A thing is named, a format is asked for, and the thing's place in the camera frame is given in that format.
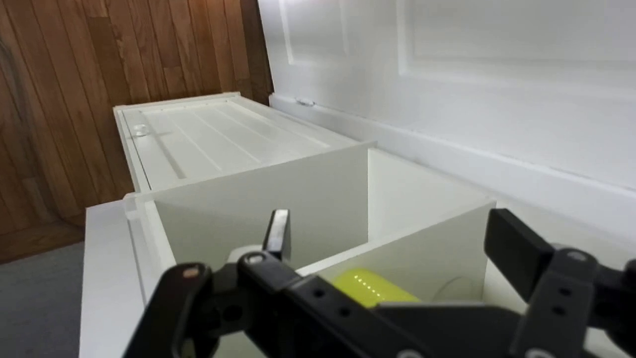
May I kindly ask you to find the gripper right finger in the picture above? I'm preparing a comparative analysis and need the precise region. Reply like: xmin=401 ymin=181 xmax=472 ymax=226
xmin=484 ymin=208 xmax=636 ymax=358

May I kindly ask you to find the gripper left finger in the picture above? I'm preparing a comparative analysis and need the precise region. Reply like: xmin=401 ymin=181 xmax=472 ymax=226
xmin=123 ymin=209 xmax=423 ymax=358

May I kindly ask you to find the white shelf cabinet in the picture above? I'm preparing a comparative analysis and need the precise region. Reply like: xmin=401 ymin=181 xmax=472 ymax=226
xmin=79 ymin=92 xmax=636 ymax=358

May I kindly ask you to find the yellow cup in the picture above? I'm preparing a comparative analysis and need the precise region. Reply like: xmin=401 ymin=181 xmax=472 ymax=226
xmin=331 ymin=268 xmax=421 ymax=308

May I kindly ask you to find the white cabinet door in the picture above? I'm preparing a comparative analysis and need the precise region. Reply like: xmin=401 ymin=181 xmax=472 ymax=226
xmin=113 ymin=92 xmax=361 ymax=193

